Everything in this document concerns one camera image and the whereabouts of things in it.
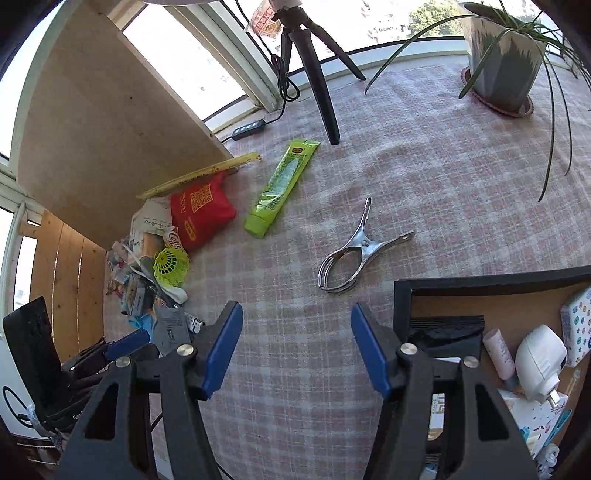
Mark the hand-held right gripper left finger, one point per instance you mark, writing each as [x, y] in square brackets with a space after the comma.
[221, 350]

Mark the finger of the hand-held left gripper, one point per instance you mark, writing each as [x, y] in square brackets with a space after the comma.
[127, 344]

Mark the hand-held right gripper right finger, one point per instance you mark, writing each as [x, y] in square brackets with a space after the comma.
[369, 350]

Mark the black wet wipe packet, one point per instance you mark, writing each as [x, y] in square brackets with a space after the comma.
[443, 337]

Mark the small pink tube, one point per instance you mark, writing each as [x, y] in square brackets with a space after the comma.
[501, 355]

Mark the black tray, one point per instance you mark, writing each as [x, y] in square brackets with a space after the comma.
[521, 309]

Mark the white charger plug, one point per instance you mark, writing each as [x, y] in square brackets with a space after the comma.
[538, 360]

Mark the white painted print box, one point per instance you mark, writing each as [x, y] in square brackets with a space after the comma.
[526, 415]

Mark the light blue clothespin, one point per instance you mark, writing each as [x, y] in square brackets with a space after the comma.
[558, 427]

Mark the dotted tissue pack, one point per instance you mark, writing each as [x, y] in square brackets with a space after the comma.
[577, 327]

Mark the small white patterned box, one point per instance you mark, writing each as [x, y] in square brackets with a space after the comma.
[194, 323]

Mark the clear plastic spoon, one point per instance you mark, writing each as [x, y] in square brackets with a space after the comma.
[175, 295]

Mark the wooden slat panel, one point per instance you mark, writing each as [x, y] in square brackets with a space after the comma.
[64, 277]

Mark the yellow-green shuttlecock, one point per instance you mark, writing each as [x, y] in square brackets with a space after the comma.
[171, 265]

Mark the orange white snack packet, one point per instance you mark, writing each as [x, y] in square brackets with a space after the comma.
[175, 240]

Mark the white paper packet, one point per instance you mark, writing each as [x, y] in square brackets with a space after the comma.
[152, 221]

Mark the red packet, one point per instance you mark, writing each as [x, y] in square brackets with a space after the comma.
[198, 217]

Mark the green tube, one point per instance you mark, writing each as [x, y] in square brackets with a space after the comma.
[281, 184]

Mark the yellow chopstick wrapper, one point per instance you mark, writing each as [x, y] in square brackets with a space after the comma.
[198, 174]

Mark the light wooden board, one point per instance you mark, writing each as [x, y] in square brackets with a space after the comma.
[106, 138]

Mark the black power strip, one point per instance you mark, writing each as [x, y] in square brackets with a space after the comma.
[249, 129]

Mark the black tripod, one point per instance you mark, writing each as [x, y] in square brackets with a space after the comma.
[318, 83]

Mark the pink plant saucer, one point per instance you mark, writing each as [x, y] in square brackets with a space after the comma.
[517, 110]

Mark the potted plant grey pot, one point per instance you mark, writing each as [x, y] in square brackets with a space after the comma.
[503, 60]

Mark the orange paper tag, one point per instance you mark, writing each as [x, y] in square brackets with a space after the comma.
[265, 21]

